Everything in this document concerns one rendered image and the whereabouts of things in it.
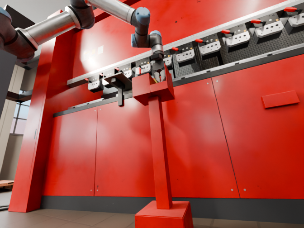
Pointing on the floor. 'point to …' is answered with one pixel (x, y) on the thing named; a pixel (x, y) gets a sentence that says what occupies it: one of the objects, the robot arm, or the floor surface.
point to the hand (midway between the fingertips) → (161, 83)
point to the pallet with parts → (7, 185)
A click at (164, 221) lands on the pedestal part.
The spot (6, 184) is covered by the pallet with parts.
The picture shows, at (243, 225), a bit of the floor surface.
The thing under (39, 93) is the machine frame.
